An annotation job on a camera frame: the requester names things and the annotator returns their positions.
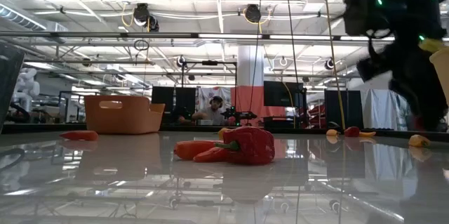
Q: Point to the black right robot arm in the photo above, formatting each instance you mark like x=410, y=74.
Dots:
x=396, y=10

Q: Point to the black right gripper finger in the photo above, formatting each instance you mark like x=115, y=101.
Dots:
x=421, y=111
x=438, y=115

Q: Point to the yellow pepper green stem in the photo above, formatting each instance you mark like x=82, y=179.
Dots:
x=418, y=140

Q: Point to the grey ventilation duct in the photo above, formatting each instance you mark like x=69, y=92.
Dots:
x=38, y=23

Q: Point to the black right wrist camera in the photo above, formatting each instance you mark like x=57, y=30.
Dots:
x=373, y=67

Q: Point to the patterned blue white cloth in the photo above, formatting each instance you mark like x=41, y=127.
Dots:
x=403, y=115

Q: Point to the black partition panel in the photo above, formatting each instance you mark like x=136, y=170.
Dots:
x=350, y=110

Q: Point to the orange carrot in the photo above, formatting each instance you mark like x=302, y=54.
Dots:
x=191, y=148

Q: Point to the small orange pepper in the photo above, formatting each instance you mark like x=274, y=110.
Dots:
x=331, y=132

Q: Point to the black metal table frame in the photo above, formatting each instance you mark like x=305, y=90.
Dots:
x=42, y=128

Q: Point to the coral red panel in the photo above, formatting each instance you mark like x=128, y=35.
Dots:
x=242, y=97

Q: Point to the red bell pepper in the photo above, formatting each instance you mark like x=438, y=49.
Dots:
x=250, y=145
x=351, y=131

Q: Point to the black gantry frame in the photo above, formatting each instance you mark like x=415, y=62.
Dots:
x=210, y=62

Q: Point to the white building column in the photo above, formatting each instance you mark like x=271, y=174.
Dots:
x=245, y=66

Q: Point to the white robot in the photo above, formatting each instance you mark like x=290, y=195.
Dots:
x=26, y=87

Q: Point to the red metal rack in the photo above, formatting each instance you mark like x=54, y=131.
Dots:
x=317, y=117

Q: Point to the grey ceiling truss beam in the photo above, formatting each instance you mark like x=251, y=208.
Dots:
x=70, y=34

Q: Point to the wide black monitor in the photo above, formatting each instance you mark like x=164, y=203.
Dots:
x=280, y=94

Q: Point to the orange plastic basket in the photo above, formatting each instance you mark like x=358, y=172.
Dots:
x=122, y=120

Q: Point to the person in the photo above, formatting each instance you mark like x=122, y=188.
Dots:
x=214, y=113

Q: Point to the long ceiling light strip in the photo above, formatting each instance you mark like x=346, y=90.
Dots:
x=228, y=36

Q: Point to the black device with lights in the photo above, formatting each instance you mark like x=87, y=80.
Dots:
x=242, y=114

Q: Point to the floral cloth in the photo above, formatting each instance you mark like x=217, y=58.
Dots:
x=205, y=94

